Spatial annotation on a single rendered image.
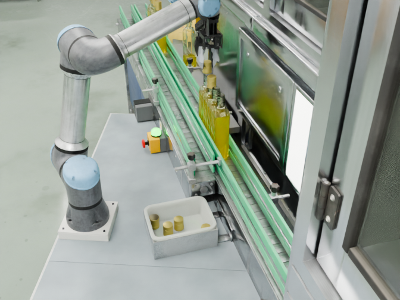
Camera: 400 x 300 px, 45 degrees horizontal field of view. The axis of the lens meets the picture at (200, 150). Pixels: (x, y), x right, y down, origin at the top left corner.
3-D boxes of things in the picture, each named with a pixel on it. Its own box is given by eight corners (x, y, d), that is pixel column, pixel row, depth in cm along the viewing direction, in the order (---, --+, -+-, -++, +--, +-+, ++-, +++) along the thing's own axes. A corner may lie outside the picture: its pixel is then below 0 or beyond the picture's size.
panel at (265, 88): (361, 268, 126) (390, 164, 106) (350, 270, 125) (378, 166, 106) (241, 105, 197) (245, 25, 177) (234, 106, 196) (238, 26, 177)
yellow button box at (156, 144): (166, 152, 209) (165, 137, 205) (149, 155, 208) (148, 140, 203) (162, 143, 215) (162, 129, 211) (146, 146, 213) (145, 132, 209)
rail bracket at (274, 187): (288, 217, 157) (293, 186, 149) (269, 221, 155) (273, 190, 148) (284, 209, 160) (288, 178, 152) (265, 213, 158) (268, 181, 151)
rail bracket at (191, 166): (221, 179, 172) (222, 150, 165) (176, 187, 168) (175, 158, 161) (218, 174, 174) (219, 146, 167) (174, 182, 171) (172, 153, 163)
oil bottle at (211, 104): (224, 149, 188) (225, 102, 176) (210, 152, 187) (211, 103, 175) (219, 141, 193) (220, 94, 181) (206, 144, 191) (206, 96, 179)
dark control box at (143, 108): (153, 120, 231) (152, 105, 226) (137, 123, 229) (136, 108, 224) (150, 112, 238) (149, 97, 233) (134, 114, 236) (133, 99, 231)
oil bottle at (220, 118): (228, 157, 184) (230, 109, 172) (214, 159, 183) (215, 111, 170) (224, 149, 188) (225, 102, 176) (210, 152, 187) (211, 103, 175)
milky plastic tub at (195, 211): (218, 245, 163) (218, 227, 158) (153, 259, 158) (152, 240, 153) (203, 212, 177) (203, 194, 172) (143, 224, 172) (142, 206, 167)
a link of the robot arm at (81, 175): (73, 212, 158) (67, 179, 150) (61, 188, 168) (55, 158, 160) (108, 200, 163) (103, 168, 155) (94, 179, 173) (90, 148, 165)
